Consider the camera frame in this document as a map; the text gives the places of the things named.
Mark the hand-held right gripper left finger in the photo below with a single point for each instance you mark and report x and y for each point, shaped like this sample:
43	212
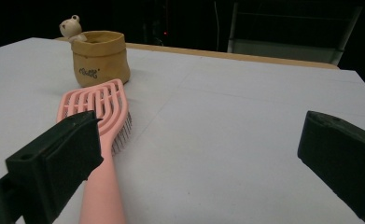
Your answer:
58	155

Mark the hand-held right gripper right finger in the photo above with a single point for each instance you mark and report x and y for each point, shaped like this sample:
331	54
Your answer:
345	158

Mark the pink vented hairbrush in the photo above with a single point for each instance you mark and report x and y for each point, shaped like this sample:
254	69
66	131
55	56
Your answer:
102	193

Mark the small wooden cup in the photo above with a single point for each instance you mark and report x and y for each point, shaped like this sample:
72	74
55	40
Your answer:
102	59

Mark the small beige bear figurine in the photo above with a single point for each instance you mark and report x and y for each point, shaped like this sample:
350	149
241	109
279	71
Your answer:
70	28

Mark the white table cover sheet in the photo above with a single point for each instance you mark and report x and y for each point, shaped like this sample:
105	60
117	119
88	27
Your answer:
217	140

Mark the white metal stand frame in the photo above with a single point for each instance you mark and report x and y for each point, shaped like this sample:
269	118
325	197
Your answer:
279	46

